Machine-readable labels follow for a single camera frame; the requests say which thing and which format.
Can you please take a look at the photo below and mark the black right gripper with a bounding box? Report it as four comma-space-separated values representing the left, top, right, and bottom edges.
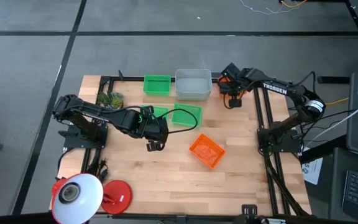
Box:
219, 73, 249, 109

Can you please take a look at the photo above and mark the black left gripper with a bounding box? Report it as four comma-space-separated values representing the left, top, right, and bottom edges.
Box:
136, 117, 170, 153

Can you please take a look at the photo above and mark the green leafy toy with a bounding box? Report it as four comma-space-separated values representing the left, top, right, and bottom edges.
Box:
96, 90, 126, 110

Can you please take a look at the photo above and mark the red desk lamp white shade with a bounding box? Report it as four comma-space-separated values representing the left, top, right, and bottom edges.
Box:
50, 173, 133, 224

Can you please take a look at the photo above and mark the white paper sheet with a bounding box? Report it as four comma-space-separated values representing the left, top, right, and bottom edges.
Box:
301, 147, 324, 186

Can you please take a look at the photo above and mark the black camera cable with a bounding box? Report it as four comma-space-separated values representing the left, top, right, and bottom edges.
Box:
153, 107, 200, 136

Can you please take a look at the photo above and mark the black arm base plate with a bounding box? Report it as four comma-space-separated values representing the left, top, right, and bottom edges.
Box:
57, 123, 109, 150
257, 128, 303, 154

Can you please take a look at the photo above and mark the black aluminium frame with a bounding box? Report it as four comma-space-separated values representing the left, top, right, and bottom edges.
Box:
81, 70, 311, 224

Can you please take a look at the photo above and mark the thin white floor cable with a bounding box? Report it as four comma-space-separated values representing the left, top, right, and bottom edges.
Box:
239, 0, 292, 16

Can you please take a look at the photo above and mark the yellow extension cord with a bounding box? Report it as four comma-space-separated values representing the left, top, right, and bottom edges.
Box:
324, 96, 350, 106

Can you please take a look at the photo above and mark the yellow floor cable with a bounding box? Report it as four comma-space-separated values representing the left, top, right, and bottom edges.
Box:
279, 0, 308, 9

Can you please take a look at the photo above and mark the thick white cable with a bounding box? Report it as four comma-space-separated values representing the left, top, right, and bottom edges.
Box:
305, 95, 358, 147

